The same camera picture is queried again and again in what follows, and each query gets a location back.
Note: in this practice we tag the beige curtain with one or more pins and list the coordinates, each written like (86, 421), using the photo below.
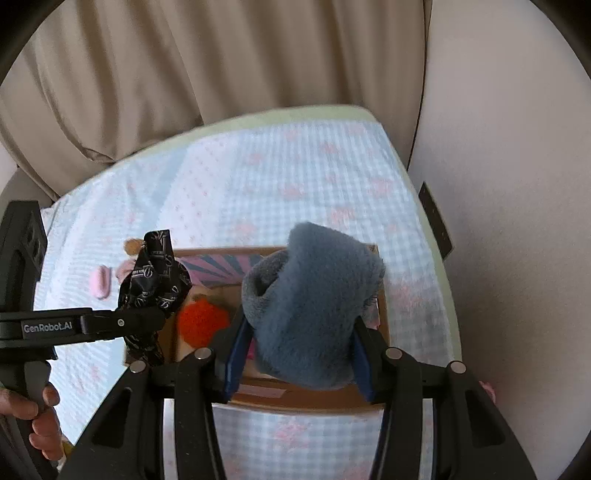
(207, 69)

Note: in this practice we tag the orange fuzzy ball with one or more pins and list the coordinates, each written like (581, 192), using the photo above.
(203, 323)

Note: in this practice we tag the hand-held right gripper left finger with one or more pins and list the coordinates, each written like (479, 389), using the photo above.
(233, 364)

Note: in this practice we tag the small plush doll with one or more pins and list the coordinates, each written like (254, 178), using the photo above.
(130, 258)

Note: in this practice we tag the person's left hand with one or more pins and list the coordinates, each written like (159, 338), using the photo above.
(41, 415)

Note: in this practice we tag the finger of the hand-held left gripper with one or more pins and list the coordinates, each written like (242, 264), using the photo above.
(92, 323)

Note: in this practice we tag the cardboard box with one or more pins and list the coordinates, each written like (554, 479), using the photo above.
(295, 332)

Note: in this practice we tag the checkered bed blanket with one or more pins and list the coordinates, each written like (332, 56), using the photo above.
(286, 184)

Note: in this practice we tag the pink soft toy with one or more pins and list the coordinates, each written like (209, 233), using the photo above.
(101, 282)

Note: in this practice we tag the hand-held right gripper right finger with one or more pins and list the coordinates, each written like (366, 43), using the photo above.
(364, 369)

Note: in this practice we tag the grey-blue fuzzy cloth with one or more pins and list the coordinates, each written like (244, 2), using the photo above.
(309, 304)

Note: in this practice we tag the black patterned cloth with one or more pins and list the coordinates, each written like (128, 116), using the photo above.
(154, 286)

